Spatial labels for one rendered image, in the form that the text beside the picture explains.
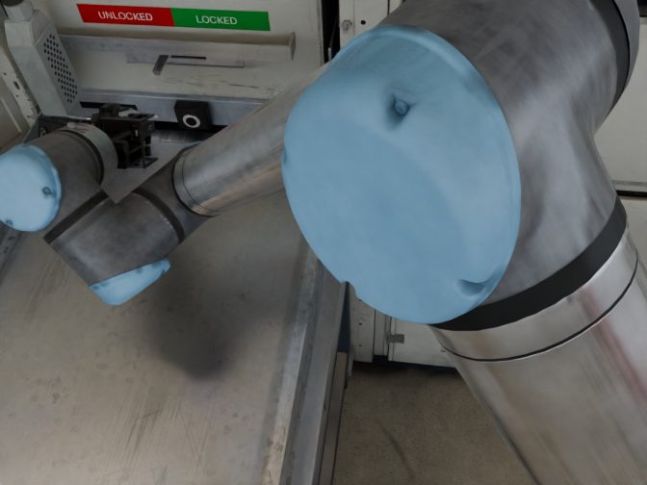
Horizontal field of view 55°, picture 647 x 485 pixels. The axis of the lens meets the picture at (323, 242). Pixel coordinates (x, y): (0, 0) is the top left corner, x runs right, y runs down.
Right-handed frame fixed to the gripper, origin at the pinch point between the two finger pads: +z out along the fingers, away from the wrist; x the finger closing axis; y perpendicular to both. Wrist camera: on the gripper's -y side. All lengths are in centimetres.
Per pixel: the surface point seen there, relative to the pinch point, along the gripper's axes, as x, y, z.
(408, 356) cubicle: -72, 50, 50
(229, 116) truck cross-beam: -1.6, 11.7, 15.3
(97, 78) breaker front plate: 4.4, -12.4, 13.2
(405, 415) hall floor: -87, 51, 44
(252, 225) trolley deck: -16.1, 20.0, -1.4
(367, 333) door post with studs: -65, 39, 48
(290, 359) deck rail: -27.7, 30.6, -22.3
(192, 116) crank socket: -1.3, 5.6, 12.0
